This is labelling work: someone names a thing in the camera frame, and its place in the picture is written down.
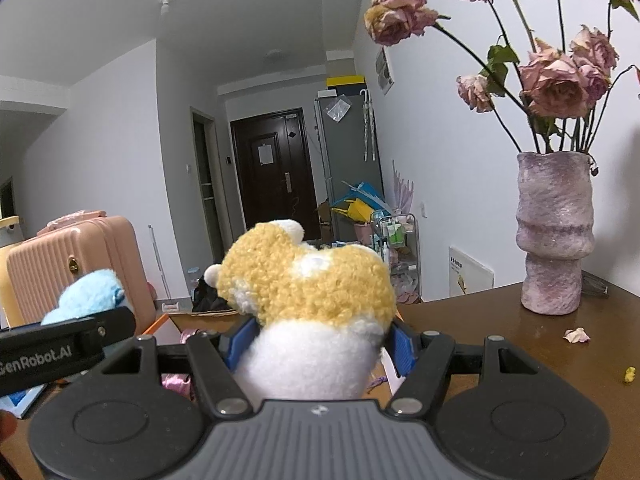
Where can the black duffel bag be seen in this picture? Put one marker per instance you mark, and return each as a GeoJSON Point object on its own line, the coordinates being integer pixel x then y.
{"type": "Point", "coordinates": [212, 295]}

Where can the pink bucket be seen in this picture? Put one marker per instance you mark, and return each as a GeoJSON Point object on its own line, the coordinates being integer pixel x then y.
{"type": "Point", "coordinates": [362, 234]}

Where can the scattered yellow crumbs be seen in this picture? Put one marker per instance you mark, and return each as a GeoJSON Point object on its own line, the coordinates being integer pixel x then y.
{"type": "Point", "coordinates": [630, 375]}

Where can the brown cardboard box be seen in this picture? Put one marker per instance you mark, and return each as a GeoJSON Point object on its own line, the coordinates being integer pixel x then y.
{"type": "Point", "coordinates": [325, 222]}

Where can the pink cloth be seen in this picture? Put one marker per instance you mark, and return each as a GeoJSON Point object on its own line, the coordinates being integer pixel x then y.
{"type": "Point", "coordinates": [70, 221]}

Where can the dark wooden door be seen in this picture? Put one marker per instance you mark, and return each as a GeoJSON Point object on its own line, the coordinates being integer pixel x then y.
{"type": "Point", "coordinates": [250, 200]}

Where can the paper sheet on door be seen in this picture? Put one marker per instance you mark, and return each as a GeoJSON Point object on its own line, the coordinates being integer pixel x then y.
{"type": "Point", "coordinates": [265, 154]}

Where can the blue and yellow bags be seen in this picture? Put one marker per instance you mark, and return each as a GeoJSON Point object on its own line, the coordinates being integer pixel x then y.
{"type": "Point", "coordinates": [357, 205]}

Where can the purple wing decoration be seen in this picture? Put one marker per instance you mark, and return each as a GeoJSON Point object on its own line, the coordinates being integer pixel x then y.
{"type": "Point", "coordinates": [404, 192]}

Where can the pink ribbed suitcase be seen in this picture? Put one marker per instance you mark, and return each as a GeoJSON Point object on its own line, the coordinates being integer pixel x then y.
{"type": "Point", "coordinates": [100, 255]}

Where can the blue plush toy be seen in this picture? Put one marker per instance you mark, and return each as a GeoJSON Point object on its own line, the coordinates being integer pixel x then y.
{"type": "Point", "coordinates": [90, 292]}

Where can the clear plastic bag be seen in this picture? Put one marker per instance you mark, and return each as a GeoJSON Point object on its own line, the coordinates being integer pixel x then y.
{"type": "Point", "coordinates": [337, 110]}

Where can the folded umbrella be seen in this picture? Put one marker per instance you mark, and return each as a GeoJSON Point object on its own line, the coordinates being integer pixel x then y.
{"type": "Point", "coordinates": [369, 125]}

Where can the purple ceramic vase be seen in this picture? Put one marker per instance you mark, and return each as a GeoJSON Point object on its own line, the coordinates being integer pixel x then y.
{"type": "Point", "coordinates": [555, 240]}

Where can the eyeglasses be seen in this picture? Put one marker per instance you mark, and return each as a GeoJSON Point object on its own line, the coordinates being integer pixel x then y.
{"type": "Point", "coordinates": [595, 288]}

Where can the grey interior door frame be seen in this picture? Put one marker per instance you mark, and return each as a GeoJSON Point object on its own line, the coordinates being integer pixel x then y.
{"type": "Point", "coordinates": [205, 185]}

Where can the orange cardboard box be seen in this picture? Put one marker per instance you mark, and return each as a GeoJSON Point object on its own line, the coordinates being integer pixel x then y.
{"type": "Point", "coordinates": [167, 330]}

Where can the fallen pink petal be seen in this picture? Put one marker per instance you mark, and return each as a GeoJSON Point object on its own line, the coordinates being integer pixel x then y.
{"type": "Point", "coordinates": [576, 335]}

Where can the yellow bottle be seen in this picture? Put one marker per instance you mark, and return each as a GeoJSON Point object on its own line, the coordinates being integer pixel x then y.
{"type": "Point", "coordinates": [7, 232]}

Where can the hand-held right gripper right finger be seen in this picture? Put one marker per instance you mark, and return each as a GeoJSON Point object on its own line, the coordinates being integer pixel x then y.
{"type": "Point", "coordinates": [404, 352]}

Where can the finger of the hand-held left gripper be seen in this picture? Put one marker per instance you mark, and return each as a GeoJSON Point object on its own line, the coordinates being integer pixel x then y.
{"type": "Point", "coordinates": [117, 322]}

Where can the yellow and white plush toy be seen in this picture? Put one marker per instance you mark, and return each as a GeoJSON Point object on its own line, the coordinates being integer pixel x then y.
{"type": "Point", "coordinates": [310, 285]}

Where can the grey refrigerator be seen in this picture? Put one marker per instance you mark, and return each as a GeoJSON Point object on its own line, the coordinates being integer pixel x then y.
{"type": "Point", "coordinates": [345, 160]}

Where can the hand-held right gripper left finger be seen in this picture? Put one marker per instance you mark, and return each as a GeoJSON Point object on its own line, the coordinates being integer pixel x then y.
{"type": "Point", "coordinates": [240, 345]}

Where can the yellow and black box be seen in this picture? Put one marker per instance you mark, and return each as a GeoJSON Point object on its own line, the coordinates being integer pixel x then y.
{"type": "Point", "coordinates": [345, 81]}

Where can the bunch of dried pink roses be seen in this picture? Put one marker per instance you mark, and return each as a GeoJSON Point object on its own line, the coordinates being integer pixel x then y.
{"type": "Point", "coordinates": [555, 85]}

